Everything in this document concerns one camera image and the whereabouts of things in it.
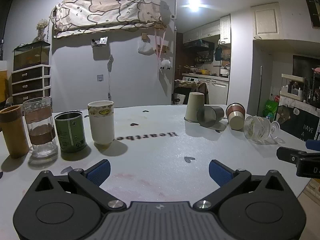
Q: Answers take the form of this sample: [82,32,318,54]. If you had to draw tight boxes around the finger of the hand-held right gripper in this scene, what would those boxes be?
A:
[305,140,320,151]
[276,147,320,164]

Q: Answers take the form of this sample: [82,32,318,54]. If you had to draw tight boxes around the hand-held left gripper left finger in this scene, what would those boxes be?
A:
[27,159,126,211]

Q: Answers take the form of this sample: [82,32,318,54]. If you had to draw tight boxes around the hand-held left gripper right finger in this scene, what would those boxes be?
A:
[193,159,295,210]

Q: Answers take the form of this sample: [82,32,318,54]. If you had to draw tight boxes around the ribbed glass goblet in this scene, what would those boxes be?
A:
[244,116,281,140]

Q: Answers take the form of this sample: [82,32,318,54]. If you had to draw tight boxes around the white cup with patterned band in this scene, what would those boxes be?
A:
[87,100,115,145]

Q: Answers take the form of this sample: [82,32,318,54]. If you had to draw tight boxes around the brown and white cup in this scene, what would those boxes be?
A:
[226,103,246,130]

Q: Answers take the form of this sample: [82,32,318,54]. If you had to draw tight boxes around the dark grey metal cup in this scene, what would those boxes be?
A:
[196,105,225,127]

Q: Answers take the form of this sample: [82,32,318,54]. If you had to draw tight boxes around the beige cup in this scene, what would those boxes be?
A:
[184,92,205,123]

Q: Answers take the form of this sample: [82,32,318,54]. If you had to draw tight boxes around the brown bamboo cup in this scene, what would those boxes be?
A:
[0,105,30,159]

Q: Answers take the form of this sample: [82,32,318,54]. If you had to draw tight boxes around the dark printed cloth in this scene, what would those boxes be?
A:
[276,102,320,142]

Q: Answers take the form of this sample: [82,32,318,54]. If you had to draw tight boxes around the green bag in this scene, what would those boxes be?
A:
[264,99,279,119]

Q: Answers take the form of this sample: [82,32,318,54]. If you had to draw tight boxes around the green tin can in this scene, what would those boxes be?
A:
[54,111,87,154]

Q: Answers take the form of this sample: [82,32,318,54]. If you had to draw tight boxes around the white storage shelf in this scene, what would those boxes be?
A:
[279,74,306,103]

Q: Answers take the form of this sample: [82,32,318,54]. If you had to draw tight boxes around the glass tumbler with brown bands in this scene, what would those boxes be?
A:
[22,96,58,156]

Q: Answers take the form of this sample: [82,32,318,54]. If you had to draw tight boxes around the white kitchen appliance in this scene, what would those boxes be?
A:
[182,76,229,105]

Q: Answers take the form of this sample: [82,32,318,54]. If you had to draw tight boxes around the brown jacket on chair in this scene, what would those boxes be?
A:
[174,79,209,105]

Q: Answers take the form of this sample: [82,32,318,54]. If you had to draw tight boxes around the white drawer unit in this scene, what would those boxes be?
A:
[10,64,52,105]

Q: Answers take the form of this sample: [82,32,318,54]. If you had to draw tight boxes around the yellow cardboard box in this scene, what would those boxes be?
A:
[0,69,12,103]

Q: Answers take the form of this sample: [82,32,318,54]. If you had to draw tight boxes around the white hanging bag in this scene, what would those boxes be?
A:
[137,40,153,55]

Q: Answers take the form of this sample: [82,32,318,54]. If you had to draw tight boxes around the white cabinet door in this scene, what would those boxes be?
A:
[252,2,280,39]

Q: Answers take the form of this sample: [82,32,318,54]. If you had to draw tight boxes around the glass fish tank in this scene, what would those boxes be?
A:
[13,41,51,71]

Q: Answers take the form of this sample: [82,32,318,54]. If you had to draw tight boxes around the pink ribbon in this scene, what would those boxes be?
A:
[154,29,167,63]

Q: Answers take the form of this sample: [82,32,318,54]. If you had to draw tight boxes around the dried flower bunch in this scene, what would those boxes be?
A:
[36,19,50,42]

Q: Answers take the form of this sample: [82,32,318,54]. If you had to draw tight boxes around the printed blanket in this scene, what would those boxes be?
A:
[52,0,163,38]

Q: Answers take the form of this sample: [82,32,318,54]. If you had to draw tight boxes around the ceiling light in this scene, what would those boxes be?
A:
[187,0,202,12]

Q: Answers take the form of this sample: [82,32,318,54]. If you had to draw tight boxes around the white mop handle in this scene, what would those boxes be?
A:
[257,66,263,117]

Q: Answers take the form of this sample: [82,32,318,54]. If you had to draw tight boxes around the grey hanging cable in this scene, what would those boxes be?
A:
[107,54,115,100]

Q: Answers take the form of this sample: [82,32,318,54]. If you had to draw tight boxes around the metal wall bracket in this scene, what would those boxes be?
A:
[91,37,108,48]

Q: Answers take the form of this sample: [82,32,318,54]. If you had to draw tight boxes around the white kitchen wall cabinets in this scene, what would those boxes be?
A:
[182,15,231,44]

